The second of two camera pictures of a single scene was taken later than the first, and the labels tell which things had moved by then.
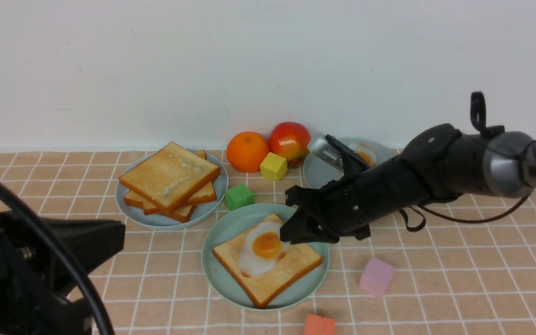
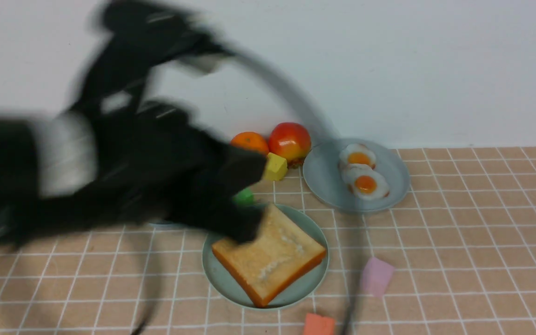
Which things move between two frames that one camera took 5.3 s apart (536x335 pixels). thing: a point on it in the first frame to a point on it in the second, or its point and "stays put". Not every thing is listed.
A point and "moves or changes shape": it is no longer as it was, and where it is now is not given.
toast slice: (169, 176) moves or changes shape
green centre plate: (232, 221) stays put
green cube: (237, 196) stays put
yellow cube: (273, 167) stays put
